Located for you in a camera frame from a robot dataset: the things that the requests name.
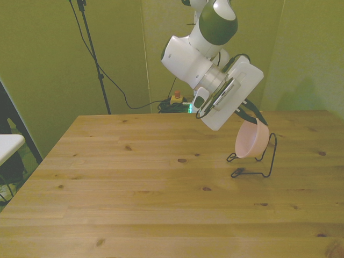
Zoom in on dark panel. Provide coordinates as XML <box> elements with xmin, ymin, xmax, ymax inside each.
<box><xmin>0</xmin><ymin>80</ymin><xmax>44</xmax><ymax>168</ymax></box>

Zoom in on black cable from tripod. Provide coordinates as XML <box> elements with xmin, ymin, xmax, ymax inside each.
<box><xmin>68</xmin><ymin>0</ymin><xmax>173</xmax><ymax>110</ymax></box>

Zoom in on black tripod stand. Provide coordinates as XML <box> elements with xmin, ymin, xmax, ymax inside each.
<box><xmin>76</xmin><ymin>0</ymin><xmax>112</xmax><ymax>116</ymax></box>

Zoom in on black wire dish rack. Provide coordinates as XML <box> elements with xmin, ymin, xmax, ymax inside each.
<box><xmin>226</xmin><ymin>132</ymin><xmax>278</xmax><ymax>178</ymax></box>

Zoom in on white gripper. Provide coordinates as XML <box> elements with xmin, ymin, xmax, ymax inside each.
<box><xmin>200</xmin><ymin>56</ymin><xmax>269</xmax><ymax>132</ymax></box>

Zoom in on coiled black cables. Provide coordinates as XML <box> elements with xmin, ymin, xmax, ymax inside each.
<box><xmin>157</xmin><ymin>98</ymin><xmax>192</xmax><ymax>114</ymax></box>

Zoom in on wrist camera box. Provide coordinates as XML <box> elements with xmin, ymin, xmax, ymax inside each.
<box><xmin>211</xmin><ymin>76</ymin><xmax>246</xmax><ymax>113</ymax></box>

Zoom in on pink plastic bowl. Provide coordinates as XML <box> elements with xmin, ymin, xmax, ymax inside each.
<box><xmin>235</xmin><ymin>118</ymin><xmax>270</xmax><ymax>159</ymax></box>

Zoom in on white side table top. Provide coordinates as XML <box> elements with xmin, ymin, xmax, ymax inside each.
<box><xmin>0</xmin><ymin>134</ymin><xmax>26</xmax><ymax>166</ymax></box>

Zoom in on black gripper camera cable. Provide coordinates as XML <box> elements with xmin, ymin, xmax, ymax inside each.
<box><xmin>195</xmin><ymin>53</ymin><xmax>252</xmax><ymax>120</ymax></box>

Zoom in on yellow emergency stop box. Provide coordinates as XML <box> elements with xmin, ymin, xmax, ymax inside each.
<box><xmin>170</xmin><ymin>90</ymin><xmax>188</xmax><ymax>106</ymax></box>

